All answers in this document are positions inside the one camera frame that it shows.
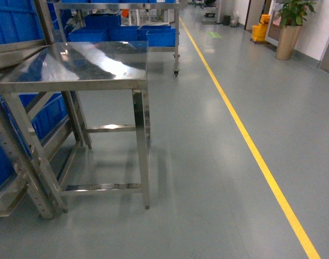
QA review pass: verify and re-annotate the steel cart with wheels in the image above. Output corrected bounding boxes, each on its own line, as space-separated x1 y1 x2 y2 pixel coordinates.
54 1 180 76

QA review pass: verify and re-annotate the yellow mop bucket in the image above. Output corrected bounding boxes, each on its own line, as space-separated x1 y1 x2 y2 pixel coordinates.
251 14 270 42

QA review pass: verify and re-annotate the blue plastic bin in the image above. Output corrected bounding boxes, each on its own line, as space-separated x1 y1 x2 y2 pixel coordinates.
146 29 176 47
68 28 109 42

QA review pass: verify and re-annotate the stainless steel table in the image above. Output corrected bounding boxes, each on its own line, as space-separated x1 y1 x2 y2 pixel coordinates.
0 41 151 219

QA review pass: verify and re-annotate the plant in gold pot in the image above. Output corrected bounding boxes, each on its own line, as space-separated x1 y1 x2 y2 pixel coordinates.
275 0 318 60

